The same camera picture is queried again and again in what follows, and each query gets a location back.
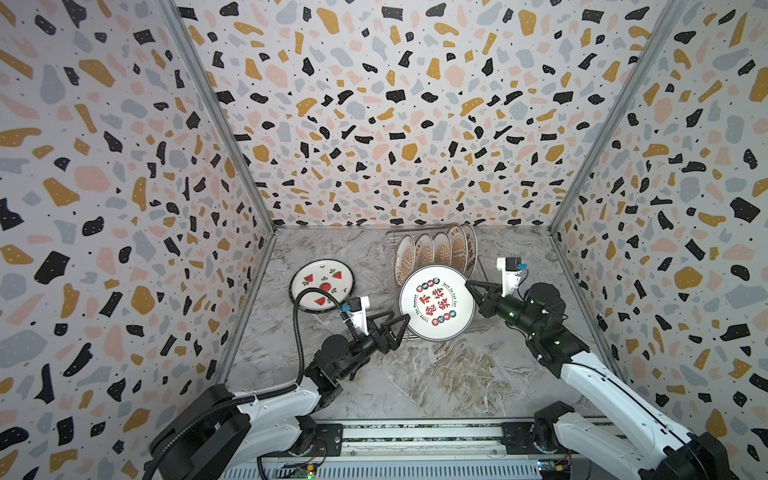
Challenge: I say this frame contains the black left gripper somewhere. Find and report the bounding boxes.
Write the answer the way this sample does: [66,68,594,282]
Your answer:
[335,309,406,383]

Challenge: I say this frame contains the white plate red characters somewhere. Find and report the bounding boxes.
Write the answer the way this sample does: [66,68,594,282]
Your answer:
[399,265,476,342]

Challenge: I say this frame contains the watermelon pattern plate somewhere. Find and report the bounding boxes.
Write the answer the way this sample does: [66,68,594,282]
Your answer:
[289,259,355,312]

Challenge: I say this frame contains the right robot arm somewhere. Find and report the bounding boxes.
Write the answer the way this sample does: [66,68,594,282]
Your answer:
[466,280,732,479]

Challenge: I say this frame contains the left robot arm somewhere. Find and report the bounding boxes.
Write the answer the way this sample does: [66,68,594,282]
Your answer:
[143,311,410,479]

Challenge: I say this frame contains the patterned plate rack rear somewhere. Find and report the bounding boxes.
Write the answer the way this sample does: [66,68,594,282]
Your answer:
[461,224,477,278]

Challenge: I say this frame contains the patterned plate in rack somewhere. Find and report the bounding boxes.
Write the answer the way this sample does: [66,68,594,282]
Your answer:
[447,225,468,273]

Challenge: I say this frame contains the orange sunburst plate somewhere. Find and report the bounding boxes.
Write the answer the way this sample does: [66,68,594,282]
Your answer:
[394,235,415,287]

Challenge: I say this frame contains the white plate red rim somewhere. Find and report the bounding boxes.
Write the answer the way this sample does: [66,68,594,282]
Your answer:
[415,233,434,269]

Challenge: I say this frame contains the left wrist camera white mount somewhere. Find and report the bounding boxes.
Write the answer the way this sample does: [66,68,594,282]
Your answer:
[341,296,370,335]

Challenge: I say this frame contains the black corrugated cable hose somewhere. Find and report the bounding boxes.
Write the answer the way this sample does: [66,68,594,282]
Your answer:
[142,287,349,480]

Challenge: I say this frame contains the wire dish rack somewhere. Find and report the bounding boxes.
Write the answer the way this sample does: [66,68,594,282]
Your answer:
[386,223,489,340]

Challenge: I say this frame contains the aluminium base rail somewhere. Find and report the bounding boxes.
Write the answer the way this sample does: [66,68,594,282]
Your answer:
[167,416,679,480]

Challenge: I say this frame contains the aluminium corner post left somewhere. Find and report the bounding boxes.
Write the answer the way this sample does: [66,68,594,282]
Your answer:
[152,0,277,232]

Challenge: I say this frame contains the aluminium corner post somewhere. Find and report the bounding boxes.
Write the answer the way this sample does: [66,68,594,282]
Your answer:
[152,0,277,232]
[548,0,691,235]

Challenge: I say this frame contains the aluminium corner post right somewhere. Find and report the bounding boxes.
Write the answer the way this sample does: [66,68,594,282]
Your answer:
[548,0,691,235]

